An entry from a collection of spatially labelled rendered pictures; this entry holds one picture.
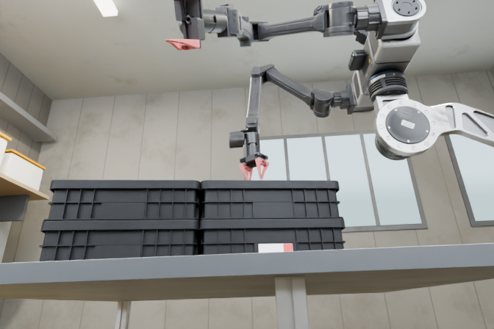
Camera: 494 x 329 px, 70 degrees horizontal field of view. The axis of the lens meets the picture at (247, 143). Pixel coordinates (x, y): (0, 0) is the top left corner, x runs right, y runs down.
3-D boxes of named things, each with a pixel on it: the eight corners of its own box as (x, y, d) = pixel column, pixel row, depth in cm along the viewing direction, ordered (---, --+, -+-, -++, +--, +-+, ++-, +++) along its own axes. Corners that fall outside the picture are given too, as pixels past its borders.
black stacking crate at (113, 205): (201, 242, 119) (202, 209, 124) (198, 223, 92) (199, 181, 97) (79, 244, 115) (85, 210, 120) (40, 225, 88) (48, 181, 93)
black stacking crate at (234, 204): (316, 240, 123) (312, 208, 127) (345, 222, 96) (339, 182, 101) (202, 242, 119) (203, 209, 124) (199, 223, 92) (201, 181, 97)
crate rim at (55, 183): (202, 214, 123) (202, 207, 124) (200, 188, 96) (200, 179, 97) (84, 215, 119) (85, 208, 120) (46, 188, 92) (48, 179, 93)
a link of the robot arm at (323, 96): (267, 57, 180) (268, 74, 187) (248, 68, 175) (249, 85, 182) (336, 95, 154) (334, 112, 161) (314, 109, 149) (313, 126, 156)
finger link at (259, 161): (259, 175, 132) (259, 153, 136) (245, 180, 137) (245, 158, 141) (270, 179, 137) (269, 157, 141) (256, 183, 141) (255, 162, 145)
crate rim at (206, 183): (314, 214, 127) (313, 207, 128) (341, 188, 100) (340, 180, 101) (202, 214, 123) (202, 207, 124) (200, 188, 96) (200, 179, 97)
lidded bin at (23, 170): (1, 196, 313) (8, 170, 323) (41, 194, 311) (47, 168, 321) (-39, 180, 273) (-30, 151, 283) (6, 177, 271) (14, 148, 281)
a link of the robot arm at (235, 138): (255, 117, 149) (256, 131, 155) (228, 118, 149) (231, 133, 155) (256, 136, 140) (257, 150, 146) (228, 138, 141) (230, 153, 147)
